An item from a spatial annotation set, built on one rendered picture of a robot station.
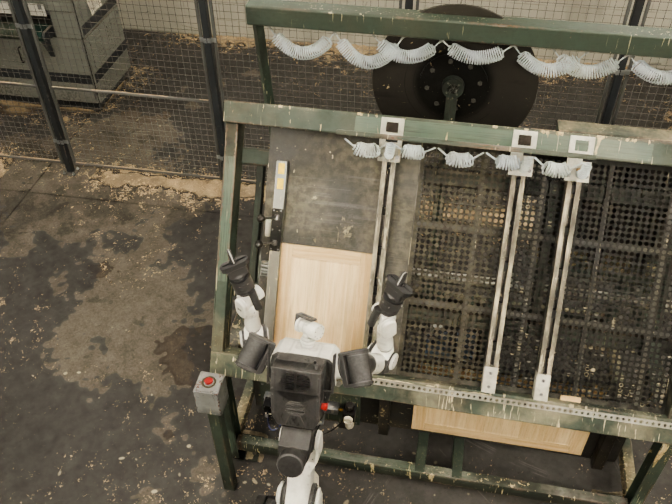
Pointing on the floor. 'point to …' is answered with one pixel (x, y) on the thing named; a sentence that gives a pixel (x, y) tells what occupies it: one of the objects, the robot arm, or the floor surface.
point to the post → (223, 451)
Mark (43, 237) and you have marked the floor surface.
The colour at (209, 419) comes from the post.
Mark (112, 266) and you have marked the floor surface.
